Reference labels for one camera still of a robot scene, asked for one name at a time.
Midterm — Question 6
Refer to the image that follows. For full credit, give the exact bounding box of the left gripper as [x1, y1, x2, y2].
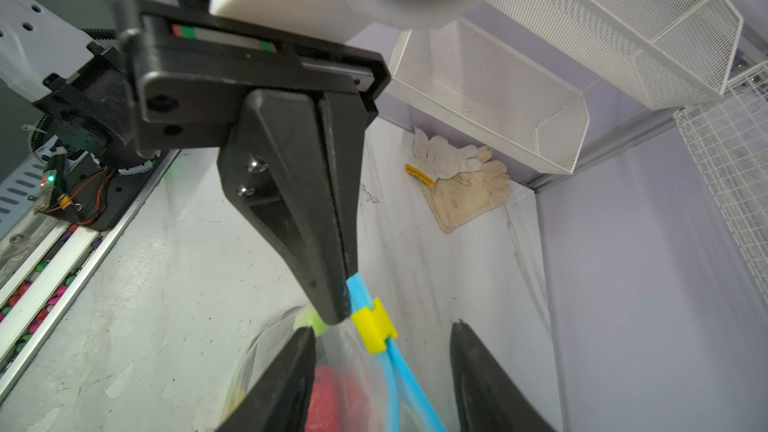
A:
[116, 0, 391, 325]

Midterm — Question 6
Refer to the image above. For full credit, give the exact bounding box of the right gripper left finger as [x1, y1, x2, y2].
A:
[218, 327, 316, 432]

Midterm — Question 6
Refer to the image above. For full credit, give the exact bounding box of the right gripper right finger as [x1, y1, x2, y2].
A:
[450, 322, 554, 432]

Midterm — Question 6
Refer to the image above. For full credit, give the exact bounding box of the pink dragonfruit toy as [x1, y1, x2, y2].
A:
[304, 364, 381, 431]

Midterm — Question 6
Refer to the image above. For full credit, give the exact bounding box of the clear zip top bag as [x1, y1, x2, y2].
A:
[218, 274, 445, 431]

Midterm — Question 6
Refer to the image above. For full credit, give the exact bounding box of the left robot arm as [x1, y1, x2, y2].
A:
[1, 0, 390, 324]

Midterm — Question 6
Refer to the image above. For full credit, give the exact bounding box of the beige cloth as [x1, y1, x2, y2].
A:
[405, 128, 512, 233]

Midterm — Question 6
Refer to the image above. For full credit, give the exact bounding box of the white mesh two-tier shelf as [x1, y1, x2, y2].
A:
[388, 0, 743, 174]

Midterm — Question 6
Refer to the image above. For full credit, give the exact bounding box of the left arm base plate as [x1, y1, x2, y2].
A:
[33, 153, 166, 232]

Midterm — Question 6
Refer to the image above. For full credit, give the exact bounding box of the white wire basket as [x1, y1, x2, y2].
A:
[673, 62, 767, 297]

